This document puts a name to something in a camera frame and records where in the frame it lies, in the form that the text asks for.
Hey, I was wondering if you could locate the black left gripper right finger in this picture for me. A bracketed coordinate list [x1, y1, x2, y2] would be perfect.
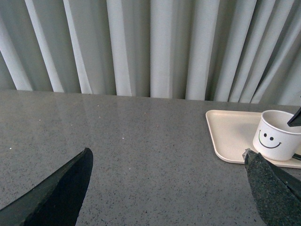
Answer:
[243, 148, 301, 226]

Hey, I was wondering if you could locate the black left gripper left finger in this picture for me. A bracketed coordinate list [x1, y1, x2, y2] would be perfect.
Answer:
[0, 148, 93, 226]

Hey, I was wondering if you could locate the white smiley mug black handle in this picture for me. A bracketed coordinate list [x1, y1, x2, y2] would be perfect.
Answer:
[253, 110, 301, 161]

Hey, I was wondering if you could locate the cream rectangular plastic tray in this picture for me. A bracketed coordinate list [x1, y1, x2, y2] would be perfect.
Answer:
[206, 110, 301, 169]

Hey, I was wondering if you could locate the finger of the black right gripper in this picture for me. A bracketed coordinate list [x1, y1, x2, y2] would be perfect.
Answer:
[287, 107, 301, 127]

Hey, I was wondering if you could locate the grey-white pleated curtain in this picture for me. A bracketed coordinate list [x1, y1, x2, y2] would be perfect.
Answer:
[0, 0, 301, 105]

